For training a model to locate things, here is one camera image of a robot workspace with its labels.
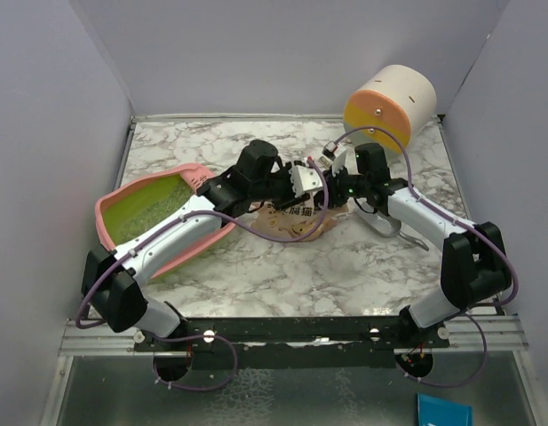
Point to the green cat litter pile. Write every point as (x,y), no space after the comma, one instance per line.
(140,211)

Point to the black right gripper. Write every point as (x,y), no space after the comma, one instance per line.
(333,197)

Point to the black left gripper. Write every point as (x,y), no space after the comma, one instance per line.
(289,199)

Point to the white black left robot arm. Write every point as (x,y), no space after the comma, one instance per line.
(112,279)

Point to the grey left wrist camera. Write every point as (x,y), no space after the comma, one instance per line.
(306,177)

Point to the pink green litter box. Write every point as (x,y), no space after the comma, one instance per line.
(192,173)

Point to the silver metal litter scoop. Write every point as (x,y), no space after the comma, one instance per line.
(385,227)

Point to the round pastel drawer cabinet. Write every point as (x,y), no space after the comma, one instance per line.
(398,99)

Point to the blue card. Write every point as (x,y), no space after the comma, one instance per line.
(433,411)

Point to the peach cat litter bag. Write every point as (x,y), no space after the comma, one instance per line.
(295,221)

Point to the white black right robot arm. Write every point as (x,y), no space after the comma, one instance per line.
(472,265)

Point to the aluminium frame profile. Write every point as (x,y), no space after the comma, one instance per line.
(99,341)

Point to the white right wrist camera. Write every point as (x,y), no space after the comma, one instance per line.
(333,157)

